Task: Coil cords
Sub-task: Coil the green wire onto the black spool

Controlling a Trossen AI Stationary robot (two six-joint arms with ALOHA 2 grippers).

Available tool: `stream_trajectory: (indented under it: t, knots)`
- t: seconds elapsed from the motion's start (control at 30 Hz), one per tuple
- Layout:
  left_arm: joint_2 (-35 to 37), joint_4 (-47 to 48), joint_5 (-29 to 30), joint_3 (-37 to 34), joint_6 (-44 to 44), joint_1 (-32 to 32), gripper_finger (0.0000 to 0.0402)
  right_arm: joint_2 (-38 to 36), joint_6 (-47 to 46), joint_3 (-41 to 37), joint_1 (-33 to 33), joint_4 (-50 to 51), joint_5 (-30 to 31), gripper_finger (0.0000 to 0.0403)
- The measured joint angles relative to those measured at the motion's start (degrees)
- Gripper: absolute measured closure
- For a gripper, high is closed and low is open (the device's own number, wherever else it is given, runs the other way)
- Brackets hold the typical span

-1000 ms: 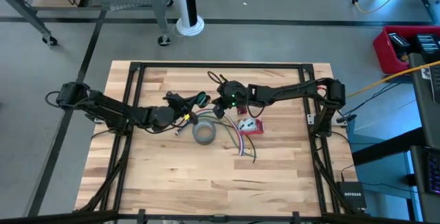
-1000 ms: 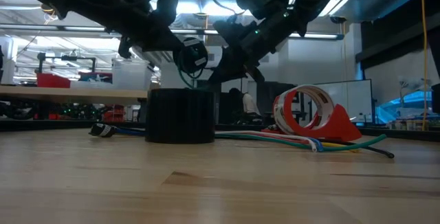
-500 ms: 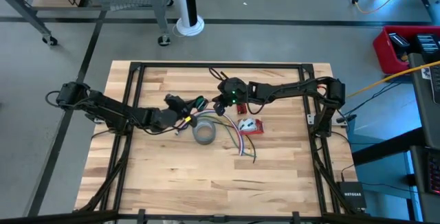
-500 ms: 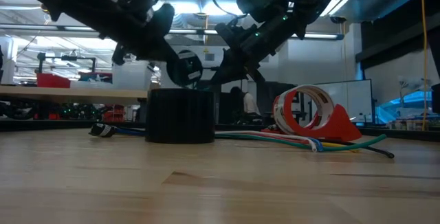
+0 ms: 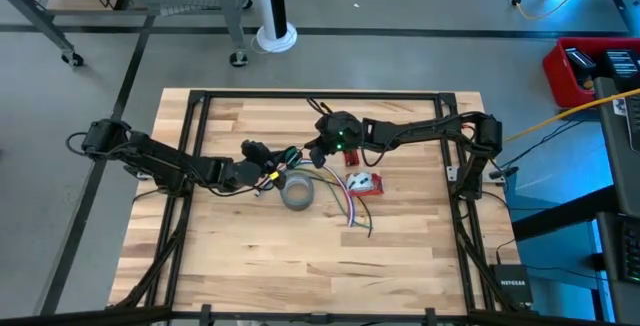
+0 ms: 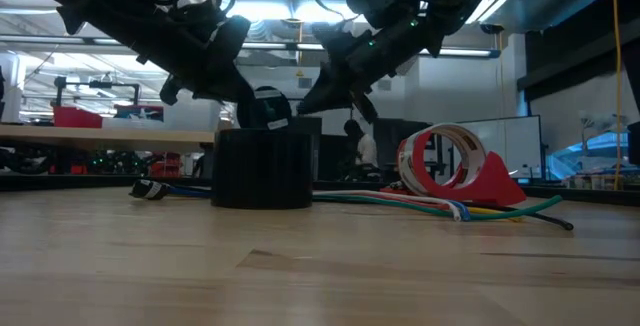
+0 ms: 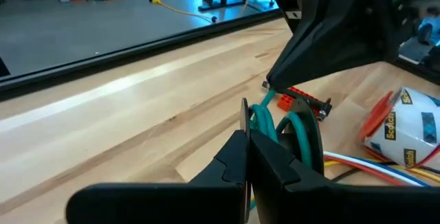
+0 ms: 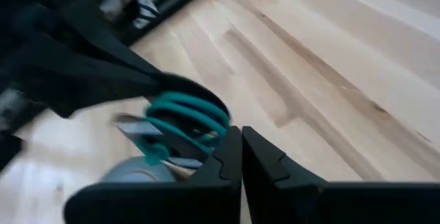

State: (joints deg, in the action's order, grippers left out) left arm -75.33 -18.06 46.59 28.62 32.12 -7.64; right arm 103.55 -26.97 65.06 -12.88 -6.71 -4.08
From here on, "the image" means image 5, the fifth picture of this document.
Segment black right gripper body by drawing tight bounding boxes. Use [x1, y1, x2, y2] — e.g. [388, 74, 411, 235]
[313, 109, 365, 153]

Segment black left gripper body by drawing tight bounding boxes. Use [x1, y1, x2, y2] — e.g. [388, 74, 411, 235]
[242, 138, 287, 181]

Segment black round cord spool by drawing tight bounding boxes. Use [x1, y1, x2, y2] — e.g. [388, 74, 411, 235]
[282, 145, 305, 169]

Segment red circuit board module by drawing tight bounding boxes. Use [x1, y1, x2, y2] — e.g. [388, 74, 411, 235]
[346, 170, 386, 199]

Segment wide tape roll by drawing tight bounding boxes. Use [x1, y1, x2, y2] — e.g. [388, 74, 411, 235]
[278, 171, 316, 212]

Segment white pole with round base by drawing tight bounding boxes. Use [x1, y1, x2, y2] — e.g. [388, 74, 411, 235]
[249, 0, 299, 54]

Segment red plastic bin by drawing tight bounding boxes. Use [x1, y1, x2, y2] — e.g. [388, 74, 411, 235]
[542, 36, 640, 109]

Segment black device with label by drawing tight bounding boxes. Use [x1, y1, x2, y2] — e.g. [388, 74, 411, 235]
[603, 48, 640, 93]
[564, 46, 598, 88]

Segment black desk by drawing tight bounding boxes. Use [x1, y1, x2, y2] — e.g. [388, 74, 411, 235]
[510, 75, 640, 326]

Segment black keyboard coloured keys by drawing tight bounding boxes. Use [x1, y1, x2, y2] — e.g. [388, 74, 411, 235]
[621, 218, 640, 286]

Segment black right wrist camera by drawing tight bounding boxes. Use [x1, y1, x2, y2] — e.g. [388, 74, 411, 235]
[308, 146, 328, 170]

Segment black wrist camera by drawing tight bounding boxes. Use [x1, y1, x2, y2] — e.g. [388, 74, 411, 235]
[308, 146, 328, 170]
[268, 168, 289, 192]

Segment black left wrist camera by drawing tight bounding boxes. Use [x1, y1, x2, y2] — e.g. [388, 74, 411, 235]
[268, 168, 289, 192]

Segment red cable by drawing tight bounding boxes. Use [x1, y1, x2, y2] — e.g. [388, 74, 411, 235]
[299, 159, 355, 217]

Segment bundle of coloured wires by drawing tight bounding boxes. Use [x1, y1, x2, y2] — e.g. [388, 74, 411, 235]
[294, 164, 372, 228]
[264, 165, 374, 230]

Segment white cable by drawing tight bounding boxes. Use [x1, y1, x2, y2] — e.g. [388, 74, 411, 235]
[299, 161, 355, 228]

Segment bundle of coloured cables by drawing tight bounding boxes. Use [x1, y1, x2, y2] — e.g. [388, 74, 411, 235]
[257, 163, 357, 228]

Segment black cable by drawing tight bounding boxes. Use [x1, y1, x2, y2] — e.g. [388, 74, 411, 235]
[314, 178, 374, 239]

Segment black cable loom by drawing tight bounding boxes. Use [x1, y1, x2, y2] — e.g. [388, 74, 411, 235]
[448, 193, 506, 312]
[112, 193, 196, 312]

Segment thick yellow extension cord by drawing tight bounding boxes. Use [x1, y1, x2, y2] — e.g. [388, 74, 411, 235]
[502, 87, 640, 145]

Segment black Netgear network switch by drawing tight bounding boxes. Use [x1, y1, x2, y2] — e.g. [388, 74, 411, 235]
[488, 263, 535, 305]

